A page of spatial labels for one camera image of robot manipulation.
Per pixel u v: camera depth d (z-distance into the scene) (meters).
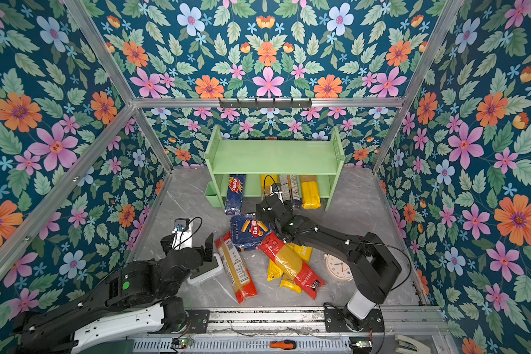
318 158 1.15
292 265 0.81
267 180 0.95
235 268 0.82
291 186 0.93
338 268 0.82
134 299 0.44
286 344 0.69
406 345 0.68
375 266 0.46
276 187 0.72
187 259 0.47
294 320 0.75
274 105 0.92
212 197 0.97
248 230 0.90
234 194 0.89
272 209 0.63
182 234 0.54
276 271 0.80
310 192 0.90
